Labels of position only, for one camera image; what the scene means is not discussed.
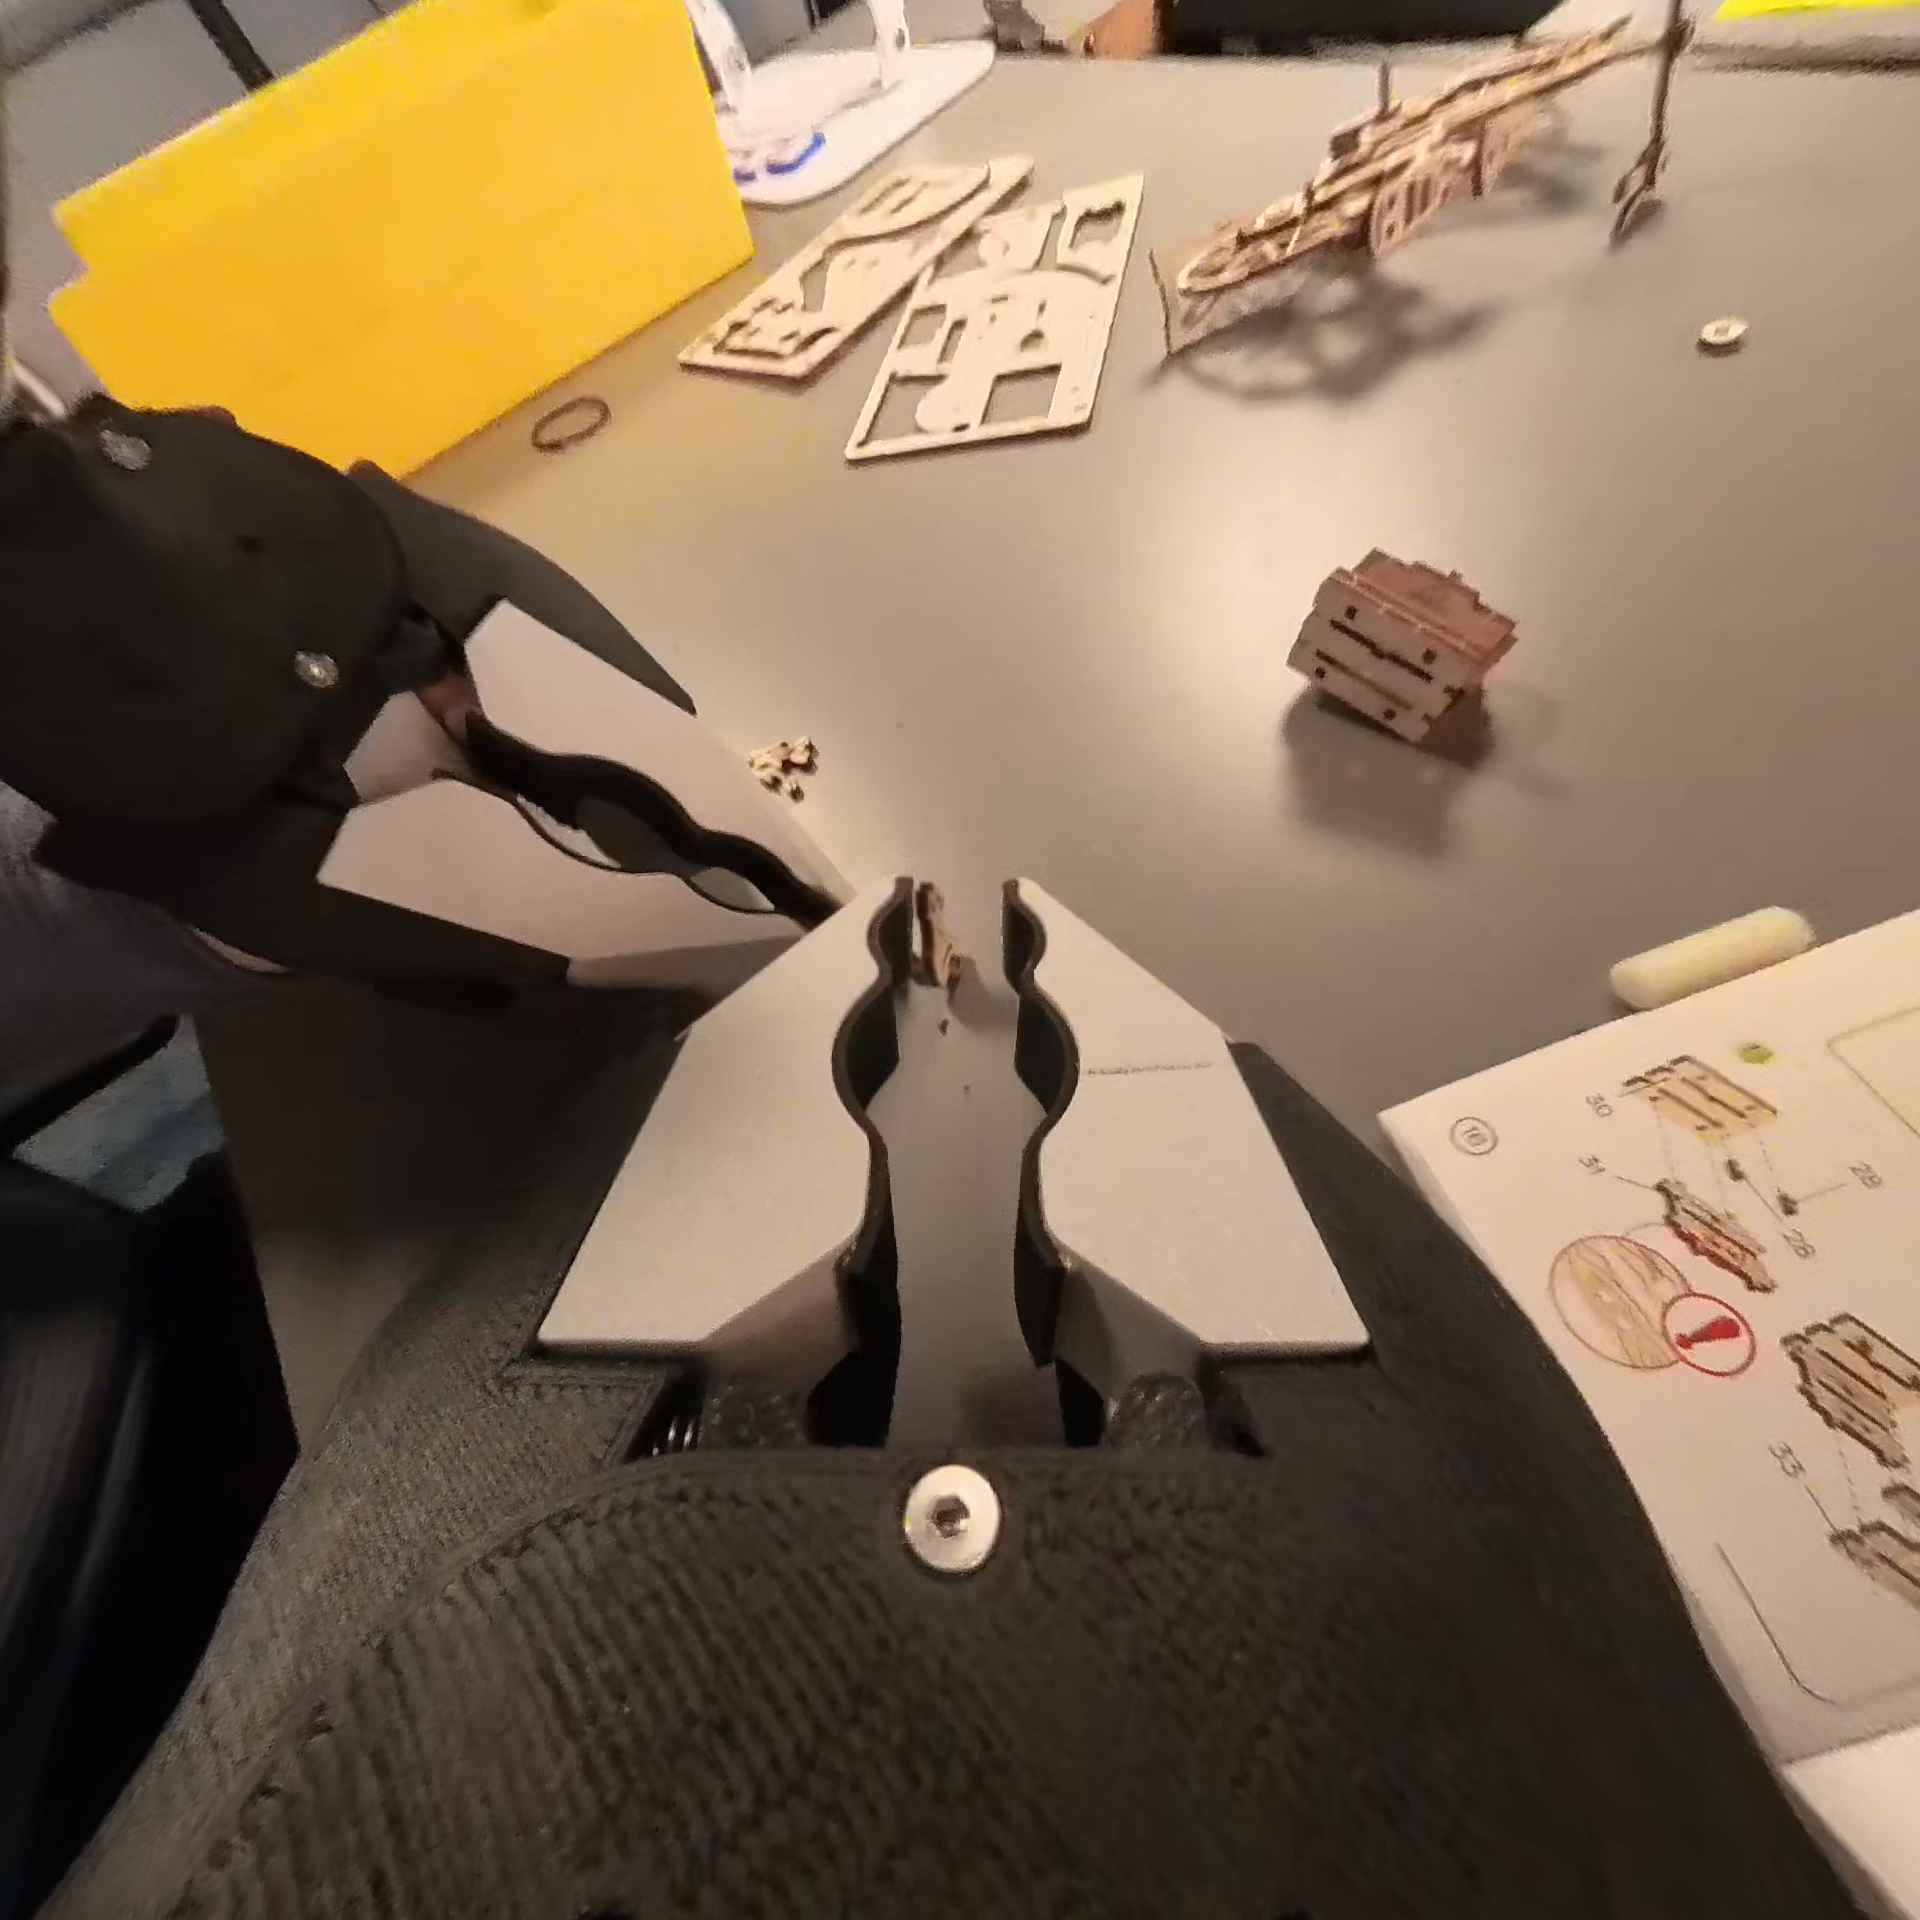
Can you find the black rubber band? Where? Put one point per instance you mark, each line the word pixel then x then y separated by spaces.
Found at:
pixel 536 427

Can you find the small wooden crate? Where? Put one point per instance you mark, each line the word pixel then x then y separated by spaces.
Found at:
pixel 1402 646

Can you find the white tablet stand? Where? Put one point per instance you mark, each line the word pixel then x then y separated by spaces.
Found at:
pixel 840 120

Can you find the wavy wooden model part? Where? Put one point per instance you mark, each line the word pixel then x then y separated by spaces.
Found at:
pixel 938 938

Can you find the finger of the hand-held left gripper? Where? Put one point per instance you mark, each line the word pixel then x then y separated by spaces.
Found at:
pixel 662 938
pixel 706 770

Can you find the wooden tulip piece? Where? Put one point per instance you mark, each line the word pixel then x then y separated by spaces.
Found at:
pixel 782 764

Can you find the wooden bicycle model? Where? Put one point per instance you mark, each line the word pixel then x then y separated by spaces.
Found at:
pixel 1395 181

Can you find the wooden part sheet round holes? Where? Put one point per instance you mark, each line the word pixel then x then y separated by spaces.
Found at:
pixel 757 346

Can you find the instruction booklet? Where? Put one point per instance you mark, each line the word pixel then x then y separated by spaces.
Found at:
pixel 1621 1202

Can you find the yellow paper sheet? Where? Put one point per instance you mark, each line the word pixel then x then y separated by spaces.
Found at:
pixel 1815 6

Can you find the pale wax stick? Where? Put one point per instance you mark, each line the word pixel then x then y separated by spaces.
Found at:
pixel 1711 955

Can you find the teal chair seat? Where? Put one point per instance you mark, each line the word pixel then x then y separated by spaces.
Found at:
pixel 119 1126

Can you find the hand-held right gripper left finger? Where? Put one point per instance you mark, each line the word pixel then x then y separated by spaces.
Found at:
pixel 706 1202

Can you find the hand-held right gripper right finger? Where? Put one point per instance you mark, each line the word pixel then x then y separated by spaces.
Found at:
pixel 1186 1202

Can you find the wooden part sheet square windows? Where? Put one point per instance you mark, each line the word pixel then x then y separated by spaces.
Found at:
pixel 1050 412

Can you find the small wooden washer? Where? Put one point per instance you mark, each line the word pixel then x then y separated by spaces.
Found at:
pixel 1725 332

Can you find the yellow plastic bin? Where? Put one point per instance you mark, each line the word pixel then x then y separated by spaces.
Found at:
pixel 405 242

